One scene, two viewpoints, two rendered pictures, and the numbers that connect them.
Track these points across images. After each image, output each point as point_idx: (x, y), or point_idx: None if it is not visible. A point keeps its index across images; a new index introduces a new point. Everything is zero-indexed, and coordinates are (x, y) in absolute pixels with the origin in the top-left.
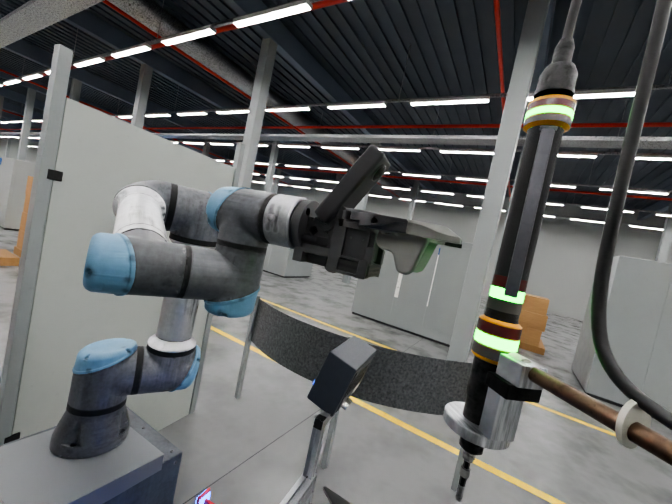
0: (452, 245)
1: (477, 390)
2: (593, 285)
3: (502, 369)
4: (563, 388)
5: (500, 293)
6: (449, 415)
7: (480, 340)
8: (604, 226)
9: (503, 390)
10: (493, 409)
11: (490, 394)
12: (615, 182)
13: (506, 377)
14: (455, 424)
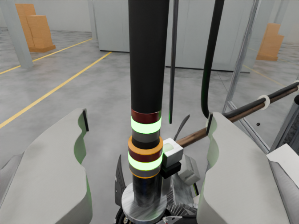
0: (87, 121)
1: (155, 187)
2: (206, 83)
3: (171, 162)
4: (195, 138)
5: (159, 124)
6: (155, 217)
7: (156, 165)
8: (212, 44)
9: (179, 168)
10: (169, 181)
11: (165, 179)
12: (221, 7)
13: (174, 162)
14: (162, 214)
